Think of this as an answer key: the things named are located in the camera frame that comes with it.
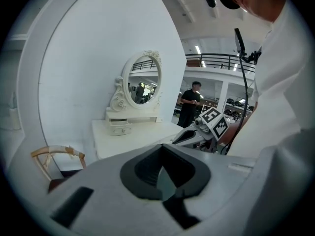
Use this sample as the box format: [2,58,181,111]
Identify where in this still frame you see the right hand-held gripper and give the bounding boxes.
[172,106,230,153]

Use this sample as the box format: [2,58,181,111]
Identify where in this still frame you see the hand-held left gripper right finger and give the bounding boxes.
[162,143,257,223]

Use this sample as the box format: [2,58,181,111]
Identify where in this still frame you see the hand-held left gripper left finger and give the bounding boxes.
[29,143,184,236]

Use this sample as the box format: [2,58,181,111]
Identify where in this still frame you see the person's right forearm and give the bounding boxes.
[218,101,259,148]

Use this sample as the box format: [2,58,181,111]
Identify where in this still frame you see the white ornate dressing table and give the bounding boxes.
[92,50,189,160]

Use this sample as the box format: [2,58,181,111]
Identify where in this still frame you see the oval vanity mirror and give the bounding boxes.
[109,50,163,113]

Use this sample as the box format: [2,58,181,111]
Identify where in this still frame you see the wooden chair brown seat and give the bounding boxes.
[31,145,87,194]

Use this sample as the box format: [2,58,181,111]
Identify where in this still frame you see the black balcony railing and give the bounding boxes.
[185,53,256,74]

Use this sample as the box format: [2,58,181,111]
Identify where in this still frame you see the person's white shirt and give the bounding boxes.
[226,0,315,158]

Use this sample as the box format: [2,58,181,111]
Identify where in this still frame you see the thick black cable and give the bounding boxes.
[220,55,250,156]

